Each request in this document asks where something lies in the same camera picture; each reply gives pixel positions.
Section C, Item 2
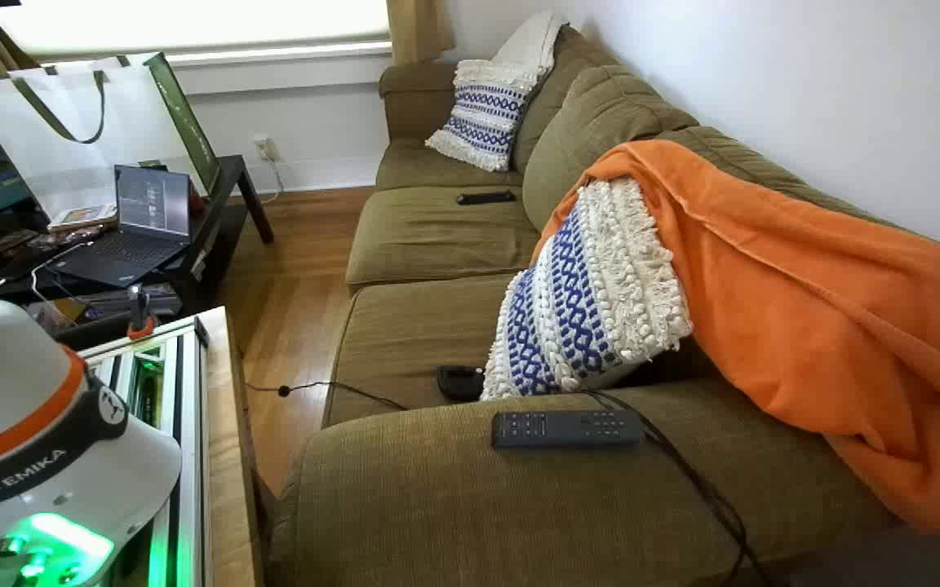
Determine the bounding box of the near blue white pillow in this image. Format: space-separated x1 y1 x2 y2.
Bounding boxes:
484 180 693 401

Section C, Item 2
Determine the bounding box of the black cable over armrest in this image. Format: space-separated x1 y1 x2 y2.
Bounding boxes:
241 375 783 587

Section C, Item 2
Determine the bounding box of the white tote bag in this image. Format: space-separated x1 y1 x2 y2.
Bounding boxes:
0 53 218 227

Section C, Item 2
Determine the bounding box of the olive green sofa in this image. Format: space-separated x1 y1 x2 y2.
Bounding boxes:
266 28 909 587

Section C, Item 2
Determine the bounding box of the black power adapter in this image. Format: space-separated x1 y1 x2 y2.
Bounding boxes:
437 364 484 401

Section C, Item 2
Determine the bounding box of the orange cloth blanket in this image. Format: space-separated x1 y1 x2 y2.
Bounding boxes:
582 139 940 531

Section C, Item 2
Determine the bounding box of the aluminium robot base table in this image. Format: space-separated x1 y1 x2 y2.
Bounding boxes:
85 307 260 587

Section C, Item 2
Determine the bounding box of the black remote on cushion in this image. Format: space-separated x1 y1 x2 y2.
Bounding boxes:
456 193 517 206

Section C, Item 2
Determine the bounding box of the white knitted throw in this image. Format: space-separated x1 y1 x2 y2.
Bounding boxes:
493 12 566 77

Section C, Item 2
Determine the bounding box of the far blue white pillow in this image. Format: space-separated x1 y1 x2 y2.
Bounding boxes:
427 57 533 172

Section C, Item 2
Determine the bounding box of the black laptop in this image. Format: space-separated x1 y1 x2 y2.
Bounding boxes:
60 165 189 285

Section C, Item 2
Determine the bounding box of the blue white pillow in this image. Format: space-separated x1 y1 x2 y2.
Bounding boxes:
484 180 693 401
427 57 533 172

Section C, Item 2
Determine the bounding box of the white wall outlet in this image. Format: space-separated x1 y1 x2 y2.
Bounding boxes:
254 135 278 163

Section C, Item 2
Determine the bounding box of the grey remote on armrest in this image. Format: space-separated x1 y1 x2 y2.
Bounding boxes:
493 410 642 451

